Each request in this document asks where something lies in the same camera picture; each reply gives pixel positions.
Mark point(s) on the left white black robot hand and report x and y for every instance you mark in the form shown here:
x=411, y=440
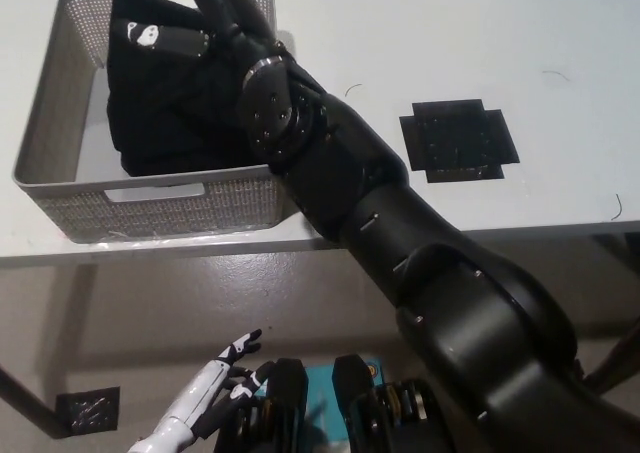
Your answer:
x=200, y=388

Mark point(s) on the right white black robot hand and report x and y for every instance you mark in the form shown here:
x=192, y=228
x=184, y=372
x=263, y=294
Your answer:
x=235, y=18

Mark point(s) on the grey perforated plastic basket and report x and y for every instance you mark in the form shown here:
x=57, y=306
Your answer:
x=150, y=218

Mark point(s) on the black t-shirt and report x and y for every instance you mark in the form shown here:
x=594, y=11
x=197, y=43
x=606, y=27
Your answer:
x=165, y=113

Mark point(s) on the black metal table leg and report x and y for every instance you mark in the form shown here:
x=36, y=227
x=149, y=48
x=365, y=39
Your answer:
x=25, y=398

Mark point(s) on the black tape patch on floor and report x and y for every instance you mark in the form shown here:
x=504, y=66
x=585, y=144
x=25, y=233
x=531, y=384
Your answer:
x=87, y=410

